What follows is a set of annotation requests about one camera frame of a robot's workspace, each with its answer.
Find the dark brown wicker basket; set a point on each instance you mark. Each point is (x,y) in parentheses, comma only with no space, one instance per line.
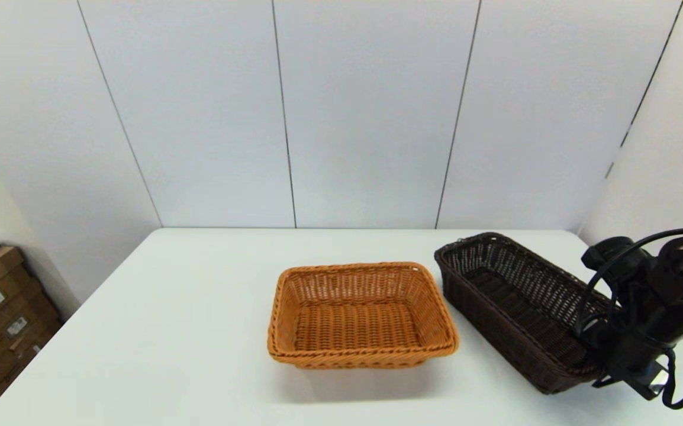
(495,331)

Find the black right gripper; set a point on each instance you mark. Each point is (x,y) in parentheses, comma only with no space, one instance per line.
(625,355)

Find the orange wicker basket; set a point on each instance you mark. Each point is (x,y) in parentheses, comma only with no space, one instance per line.
(359,355)

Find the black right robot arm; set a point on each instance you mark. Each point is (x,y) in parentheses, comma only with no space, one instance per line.
(682,278)

